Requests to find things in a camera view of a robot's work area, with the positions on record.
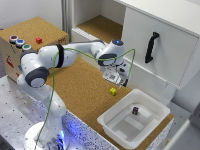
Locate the blue button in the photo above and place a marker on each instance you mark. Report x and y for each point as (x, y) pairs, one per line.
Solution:
(20, 42)

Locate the purple block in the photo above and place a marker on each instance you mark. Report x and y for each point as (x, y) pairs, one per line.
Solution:
(135, 110)

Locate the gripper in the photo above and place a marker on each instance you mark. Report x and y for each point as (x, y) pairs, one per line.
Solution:
(115, 74)

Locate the white cabinet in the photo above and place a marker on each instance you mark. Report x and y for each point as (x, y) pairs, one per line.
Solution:
(166, 10)

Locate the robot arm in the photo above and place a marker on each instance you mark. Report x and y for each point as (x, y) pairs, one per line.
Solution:
(50, 56)

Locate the yellow block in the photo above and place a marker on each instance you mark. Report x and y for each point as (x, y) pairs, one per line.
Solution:
(113, 91)

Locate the wooden drawer box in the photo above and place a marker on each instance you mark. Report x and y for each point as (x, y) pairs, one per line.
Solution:
(33, 28)

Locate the white sliding door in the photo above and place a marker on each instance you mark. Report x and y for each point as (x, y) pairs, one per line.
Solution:
(173, 63)

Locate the white plastic box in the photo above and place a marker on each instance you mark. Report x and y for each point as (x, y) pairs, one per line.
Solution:
(113, 120)

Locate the red button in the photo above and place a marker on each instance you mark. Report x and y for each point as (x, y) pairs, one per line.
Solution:
(13, 38)

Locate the green button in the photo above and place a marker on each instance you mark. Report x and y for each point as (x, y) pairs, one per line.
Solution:
(26, 47)

